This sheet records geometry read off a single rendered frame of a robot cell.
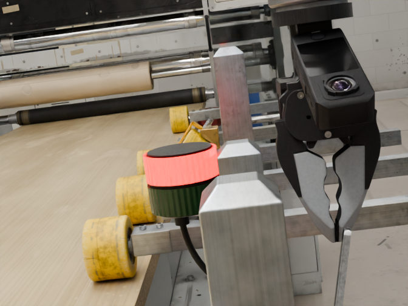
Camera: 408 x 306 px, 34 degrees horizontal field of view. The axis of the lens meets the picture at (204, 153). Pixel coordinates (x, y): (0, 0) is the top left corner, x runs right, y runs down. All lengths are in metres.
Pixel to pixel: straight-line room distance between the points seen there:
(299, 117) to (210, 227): 0.32
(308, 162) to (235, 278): 0.32
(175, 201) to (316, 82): 0.14
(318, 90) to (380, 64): 8.74
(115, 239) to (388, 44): 8.53
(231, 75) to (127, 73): 2.11
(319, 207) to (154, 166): 0.16
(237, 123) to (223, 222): 0.50
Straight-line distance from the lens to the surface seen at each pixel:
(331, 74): 0.53
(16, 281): 0.96
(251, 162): 0.53
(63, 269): 0.96
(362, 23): 9.21
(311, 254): 3.01
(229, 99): 0.77
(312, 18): 0.58
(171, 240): 0.85
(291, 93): 0.58
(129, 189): 1.08
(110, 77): 2.88
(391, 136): 1.36
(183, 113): 2.06
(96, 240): 0.85
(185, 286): 1.60
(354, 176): 0.61
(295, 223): 0.85
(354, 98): 0.51
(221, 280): 0.29
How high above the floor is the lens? 1.20
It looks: 10 degrees down
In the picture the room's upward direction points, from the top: 8 degrees counter-clockwise
